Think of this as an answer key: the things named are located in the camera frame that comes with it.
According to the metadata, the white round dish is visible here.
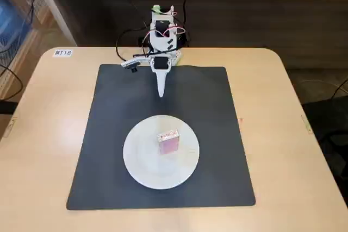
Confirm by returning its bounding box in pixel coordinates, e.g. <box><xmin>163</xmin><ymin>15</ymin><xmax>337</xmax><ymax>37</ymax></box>
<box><xmin>122</xmin><ymin>115</ymin><xmax>201</xmax><ymax>190</ymax></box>

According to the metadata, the dark grey mat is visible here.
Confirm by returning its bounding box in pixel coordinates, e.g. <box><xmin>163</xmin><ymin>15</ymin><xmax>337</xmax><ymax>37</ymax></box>
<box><xmin>66</xmin><ymin>64</ymin><xmax>257</xmax><ymax>211</ymax></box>

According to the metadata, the blue plastic container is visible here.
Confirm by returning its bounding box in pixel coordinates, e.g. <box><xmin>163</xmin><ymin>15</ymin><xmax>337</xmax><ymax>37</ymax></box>
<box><xmin>0</xmin><ymin>0</ymin><xmax>34</xmax><ymax>51</ymax></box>

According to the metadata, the metal table edge bracket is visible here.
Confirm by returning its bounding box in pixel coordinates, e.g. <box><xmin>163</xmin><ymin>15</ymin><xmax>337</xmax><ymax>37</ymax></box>
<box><xmin>3</xmin><ymin>116</ymin><xmax>17</xmax><ymax>138</ymax></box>
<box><xmin>300</xmin><ymin>113</ymin><xmax>313</xmax><ymax>135</ymax></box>

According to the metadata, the pink small box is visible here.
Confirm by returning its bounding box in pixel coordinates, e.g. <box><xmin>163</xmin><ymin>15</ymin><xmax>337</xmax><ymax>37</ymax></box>
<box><xmin>157</xmin><ymin>128</ymin><xmax>180</xmax><ymax>155</ymax></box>

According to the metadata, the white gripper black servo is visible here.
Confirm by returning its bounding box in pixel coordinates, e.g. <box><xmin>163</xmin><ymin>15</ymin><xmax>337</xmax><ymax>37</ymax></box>
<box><xmin>150</xmin><ymin>55</ymin><xmax>172</xmax><ymax>98</ymax></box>

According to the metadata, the white label MT18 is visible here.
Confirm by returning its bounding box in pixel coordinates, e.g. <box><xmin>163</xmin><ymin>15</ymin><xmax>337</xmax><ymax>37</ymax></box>
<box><xmin>53</xmin><ymin>49</ymin><xmax>73</xmax><ymax>58</ymax></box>

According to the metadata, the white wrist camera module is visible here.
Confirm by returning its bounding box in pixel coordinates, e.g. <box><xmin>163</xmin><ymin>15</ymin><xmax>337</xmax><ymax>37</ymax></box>
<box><xmin>120</xmin><ymin>58</ymin><xmax>142</xmax><ymax>74</ymax></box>

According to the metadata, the thin grey floor cable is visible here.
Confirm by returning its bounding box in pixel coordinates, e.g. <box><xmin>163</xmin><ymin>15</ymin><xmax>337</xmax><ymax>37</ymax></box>
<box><xmin>300</xmin><ymin>78</ymin><xmax>348</xmax><ymax>99</ymax></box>

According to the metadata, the thin black floor cable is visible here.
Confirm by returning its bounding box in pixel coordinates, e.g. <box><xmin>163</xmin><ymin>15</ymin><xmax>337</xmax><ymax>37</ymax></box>
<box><xmin>0</xmin><ymin>62</ymin><xmax>23</xmax><ymax>100</ymax></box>

